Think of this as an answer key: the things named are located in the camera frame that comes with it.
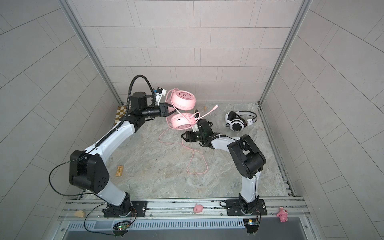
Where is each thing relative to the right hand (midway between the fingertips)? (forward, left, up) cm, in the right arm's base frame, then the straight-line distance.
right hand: (184, 136), depth 91 cm
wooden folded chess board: (+25, +46, 0) cm, 52 cm away
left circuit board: (-43, +27, -3) cm, 51 cm away
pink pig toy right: (-43, -45, -5) cm, 62 cm away
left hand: (0, 0, +25) cm, 25 cm away
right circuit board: (-45, -30, -8) cm, 55 cm away
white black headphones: (+8, -35, +2) cm, 36 cm away
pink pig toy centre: (-38, -6, -6) cm, 39 cm away
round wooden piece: (-37, +49, -3) cm, 61 cm away
